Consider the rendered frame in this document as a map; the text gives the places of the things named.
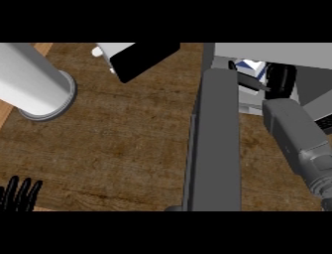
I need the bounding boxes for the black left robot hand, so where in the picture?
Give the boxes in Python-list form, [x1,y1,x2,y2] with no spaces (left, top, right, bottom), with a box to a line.
[0,175,46,212]

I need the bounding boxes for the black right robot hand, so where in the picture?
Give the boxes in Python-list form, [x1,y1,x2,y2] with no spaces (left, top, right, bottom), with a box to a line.
[227,60,298,101]

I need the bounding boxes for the white and blue milk carton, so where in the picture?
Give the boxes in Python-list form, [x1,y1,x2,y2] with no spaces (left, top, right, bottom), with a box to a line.
[232,59,268,97]

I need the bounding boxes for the white cylinder with grey base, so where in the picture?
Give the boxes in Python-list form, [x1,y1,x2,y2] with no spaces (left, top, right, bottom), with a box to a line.
[0,43,80,122]

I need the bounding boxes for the grey microwave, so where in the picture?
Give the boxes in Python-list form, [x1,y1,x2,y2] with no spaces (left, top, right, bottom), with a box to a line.
[202,43,332,136]

